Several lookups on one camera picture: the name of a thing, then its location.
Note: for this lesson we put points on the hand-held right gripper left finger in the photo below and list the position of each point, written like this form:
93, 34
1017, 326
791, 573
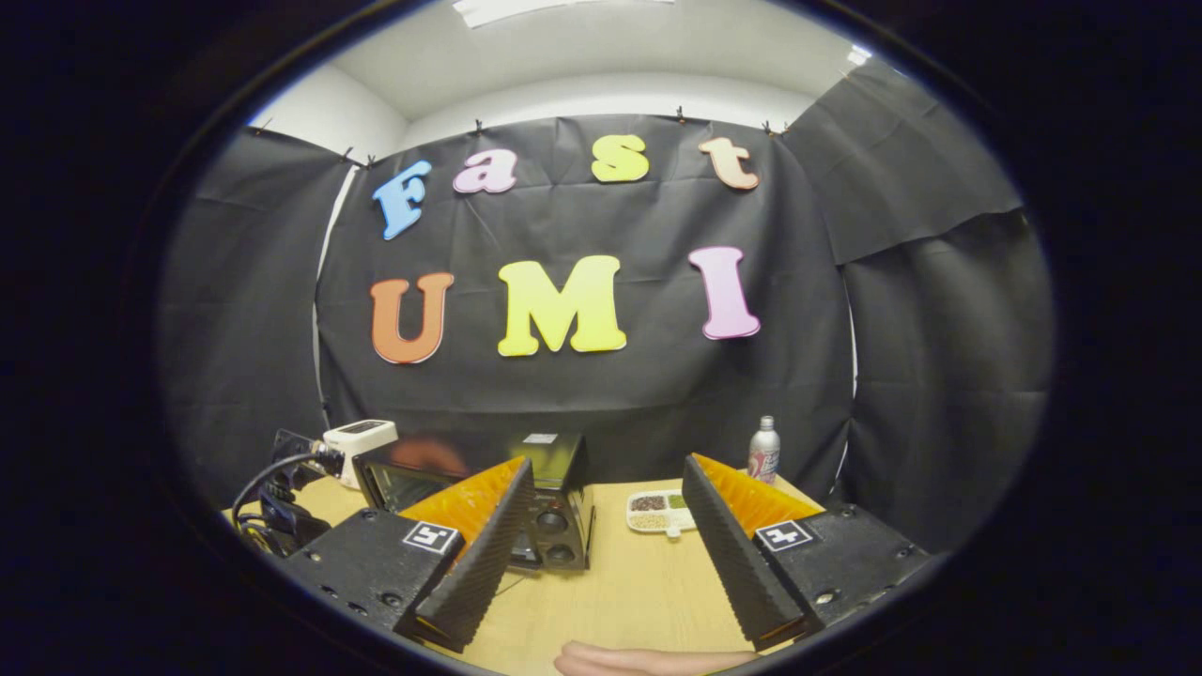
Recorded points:
484, 554

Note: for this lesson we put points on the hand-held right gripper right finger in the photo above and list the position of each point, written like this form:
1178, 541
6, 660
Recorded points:
737, 563

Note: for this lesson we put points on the black electric oven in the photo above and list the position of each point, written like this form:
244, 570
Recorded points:
559, 507

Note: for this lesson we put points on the white toaster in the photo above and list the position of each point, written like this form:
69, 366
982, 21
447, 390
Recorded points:
362, 437

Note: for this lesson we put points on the white divided seasoning dish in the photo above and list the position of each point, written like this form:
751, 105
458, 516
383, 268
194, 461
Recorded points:
653, 512

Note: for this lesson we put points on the silver drink bottle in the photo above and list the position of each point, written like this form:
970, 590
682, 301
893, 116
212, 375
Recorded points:
764, 455

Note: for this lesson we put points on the ceiling light panel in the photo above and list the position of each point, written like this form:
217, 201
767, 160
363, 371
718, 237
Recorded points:
858, 54

